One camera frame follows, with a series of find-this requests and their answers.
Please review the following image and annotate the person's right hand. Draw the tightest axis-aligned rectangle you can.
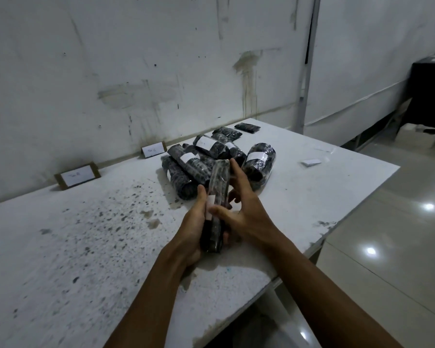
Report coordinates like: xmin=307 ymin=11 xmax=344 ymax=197
xmin=207 ymin=157 xmax=285 ymax=251

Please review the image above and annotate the person's left hand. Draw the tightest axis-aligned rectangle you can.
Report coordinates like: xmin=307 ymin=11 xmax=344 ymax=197
xmin=162 ymin=184 xmax=233 ymax=273

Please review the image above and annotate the white-labelled black roll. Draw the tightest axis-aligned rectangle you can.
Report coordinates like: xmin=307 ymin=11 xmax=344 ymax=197
xmin=199 ymin=159 xmax=231 ymax=254

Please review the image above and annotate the person's left forearm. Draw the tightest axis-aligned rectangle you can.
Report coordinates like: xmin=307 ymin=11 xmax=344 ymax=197
xmin=104 ymin=248 xmax=197 ymax=348

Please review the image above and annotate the person's right forearm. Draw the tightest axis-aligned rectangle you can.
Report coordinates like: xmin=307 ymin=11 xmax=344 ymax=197
xmin=263 ymin=230 xmax=404 ymax=348

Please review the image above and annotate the pile of black wrapped rolls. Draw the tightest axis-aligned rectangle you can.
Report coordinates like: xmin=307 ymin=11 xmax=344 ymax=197
xmin=161 ymin=123 xmax=277 ymax=200

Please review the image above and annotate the small brown cardboard label card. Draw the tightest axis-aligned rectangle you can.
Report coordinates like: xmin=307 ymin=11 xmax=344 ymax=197
xmin=141 ymin=141 xmax=167 ymax=159

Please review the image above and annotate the large brown cardboard label card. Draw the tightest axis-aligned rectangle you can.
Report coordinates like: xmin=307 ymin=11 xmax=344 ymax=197
xmin=54 ymin=162 xmax=102 ymax=191

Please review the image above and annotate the white metal post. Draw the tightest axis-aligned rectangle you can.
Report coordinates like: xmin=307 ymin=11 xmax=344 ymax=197
xmin=295 ymin=0 xmax=322 ymax=135

